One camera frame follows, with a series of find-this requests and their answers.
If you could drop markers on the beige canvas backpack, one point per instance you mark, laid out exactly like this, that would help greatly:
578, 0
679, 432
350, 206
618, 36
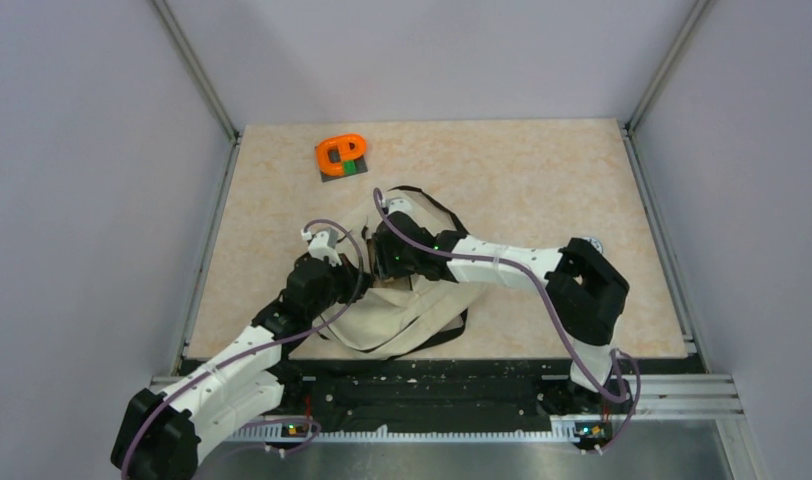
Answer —
395, 318

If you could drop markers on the orange toy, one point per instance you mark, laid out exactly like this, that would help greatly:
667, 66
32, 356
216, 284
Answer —
341, 157

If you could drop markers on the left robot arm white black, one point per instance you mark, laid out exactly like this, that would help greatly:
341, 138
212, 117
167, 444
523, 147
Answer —
168, 434

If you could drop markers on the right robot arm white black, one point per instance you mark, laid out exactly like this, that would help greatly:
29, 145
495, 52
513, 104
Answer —
583, 293

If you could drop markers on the blue patterned tape roll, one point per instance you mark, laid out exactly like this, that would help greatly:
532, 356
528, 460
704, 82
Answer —
597, 244

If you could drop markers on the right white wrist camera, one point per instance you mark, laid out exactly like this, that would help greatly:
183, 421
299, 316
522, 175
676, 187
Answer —
397, 205

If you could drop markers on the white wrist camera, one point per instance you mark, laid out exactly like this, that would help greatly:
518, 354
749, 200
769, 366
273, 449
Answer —
397, 205
322, 245

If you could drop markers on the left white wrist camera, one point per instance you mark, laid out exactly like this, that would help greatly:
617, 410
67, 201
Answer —
322, 245

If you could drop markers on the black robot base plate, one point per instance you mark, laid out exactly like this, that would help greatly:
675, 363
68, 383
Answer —
438, 396

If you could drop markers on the aluminium frame rails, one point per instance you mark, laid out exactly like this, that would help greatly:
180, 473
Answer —
690, 424

